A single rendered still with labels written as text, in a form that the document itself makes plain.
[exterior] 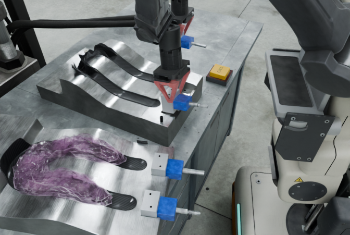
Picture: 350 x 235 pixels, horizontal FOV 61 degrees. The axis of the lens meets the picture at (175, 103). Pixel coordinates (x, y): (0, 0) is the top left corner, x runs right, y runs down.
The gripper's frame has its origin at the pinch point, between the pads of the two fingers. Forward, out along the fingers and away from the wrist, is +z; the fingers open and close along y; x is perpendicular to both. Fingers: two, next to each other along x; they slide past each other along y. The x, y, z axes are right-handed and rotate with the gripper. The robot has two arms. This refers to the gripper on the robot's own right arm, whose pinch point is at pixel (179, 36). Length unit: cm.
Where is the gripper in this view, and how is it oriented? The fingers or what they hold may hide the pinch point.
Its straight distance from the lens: 107.9
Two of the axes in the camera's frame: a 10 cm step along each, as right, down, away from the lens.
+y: -4.4, 6.2, -6.5
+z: 0.2, 7.3, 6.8
